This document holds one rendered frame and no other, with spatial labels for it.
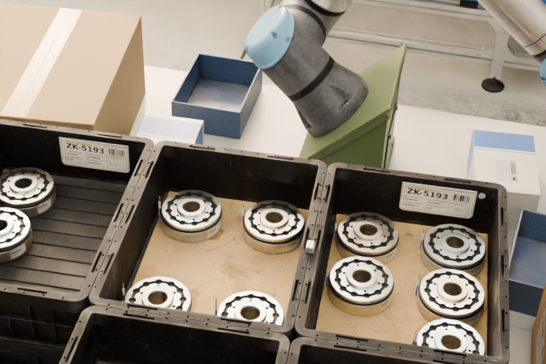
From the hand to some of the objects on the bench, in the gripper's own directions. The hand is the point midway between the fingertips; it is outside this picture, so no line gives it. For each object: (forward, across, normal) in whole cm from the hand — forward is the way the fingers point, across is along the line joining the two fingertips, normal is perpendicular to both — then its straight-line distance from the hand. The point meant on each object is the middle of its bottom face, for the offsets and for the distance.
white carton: (+8, -83, -22) cm, 86 cm away
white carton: (+8, -17, -8) cm, 21 cm away
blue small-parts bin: (+8, -7, -30) cm, 32 cm away
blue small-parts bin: (+8, -79, +6) cm, 80 cm away
